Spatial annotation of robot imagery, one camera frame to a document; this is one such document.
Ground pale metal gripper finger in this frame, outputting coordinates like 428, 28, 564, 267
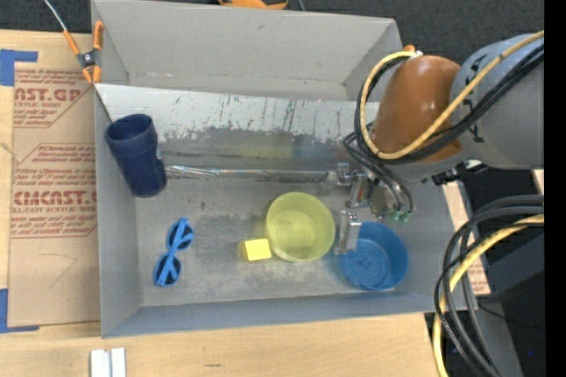
333, 210, 363, 256
335, 162, 370, 210

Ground blue bowl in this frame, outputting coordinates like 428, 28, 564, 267
337, 220, 409, 292

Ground black cylinder on white bracket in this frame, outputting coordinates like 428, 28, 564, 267
430, 159, 485, 187

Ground grey metal bin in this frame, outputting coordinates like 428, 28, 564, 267
90, 0, 478, 339

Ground yellow block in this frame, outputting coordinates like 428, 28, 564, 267
239, 237, 273, 263

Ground blue sunglasses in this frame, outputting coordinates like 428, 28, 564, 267
152, 217, 195, 289

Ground brown cardboard board red print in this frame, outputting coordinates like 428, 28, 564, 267
0, 28, 103, 335

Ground dark blue cup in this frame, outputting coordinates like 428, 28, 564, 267
104, 113, 168, 198

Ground yellow-green bowl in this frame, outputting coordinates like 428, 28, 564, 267
265, 191, 337, 264

